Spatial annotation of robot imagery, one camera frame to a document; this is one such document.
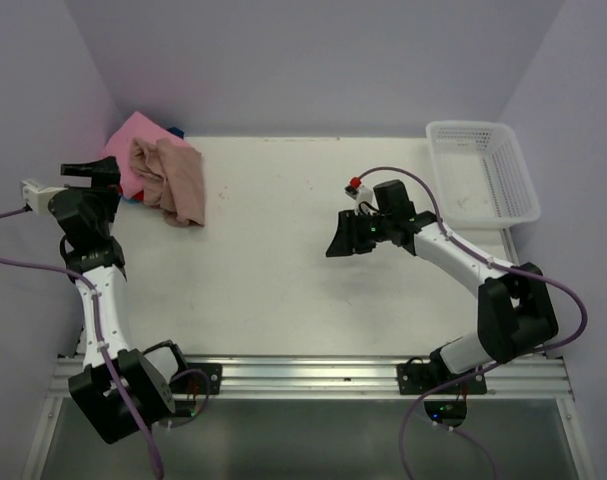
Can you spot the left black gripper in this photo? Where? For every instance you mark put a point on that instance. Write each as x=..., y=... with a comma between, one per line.
x=104, y=175

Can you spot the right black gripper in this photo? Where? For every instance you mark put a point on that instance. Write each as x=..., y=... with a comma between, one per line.
x=347, y=240

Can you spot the dusty pink printed t shirt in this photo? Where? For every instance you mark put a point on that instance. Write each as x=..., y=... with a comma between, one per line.
x=172, y=180

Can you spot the red t shirt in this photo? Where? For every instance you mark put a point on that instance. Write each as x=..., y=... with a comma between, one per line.
x=136, y=198

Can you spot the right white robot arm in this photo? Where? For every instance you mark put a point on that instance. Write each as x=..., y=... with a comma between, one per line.
x=514, y=312

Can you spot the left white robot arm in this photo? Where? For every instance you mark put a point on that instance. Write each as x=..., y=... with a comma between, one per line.
x=120, y=388

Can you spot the white plastic basket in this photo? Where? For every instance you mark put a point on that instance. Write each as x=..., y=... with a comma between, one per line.
x=481, y=176

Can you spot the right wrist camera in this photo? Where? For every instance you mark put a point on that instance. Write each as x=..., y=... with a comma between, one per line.
x=357, y=191

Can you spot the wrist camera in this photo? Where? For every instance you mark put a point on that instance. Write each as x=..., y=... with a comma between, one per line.
x=37, y=196
x=357, y=191

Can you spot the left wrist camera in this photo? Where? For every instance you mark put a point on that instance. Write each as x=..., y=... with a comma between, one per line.
x=37, y=196

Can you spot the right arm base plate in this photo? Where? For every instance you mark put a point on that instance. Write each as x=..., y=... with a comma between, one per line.
x=417, y=375

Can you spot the aluminium mounting rail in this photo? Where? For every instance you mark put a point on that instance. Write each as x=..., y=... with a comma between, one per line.
x=371, y=377

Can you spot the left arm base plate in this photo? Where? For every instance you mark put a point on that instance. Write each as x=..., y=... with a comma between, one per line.
x=201, y=378

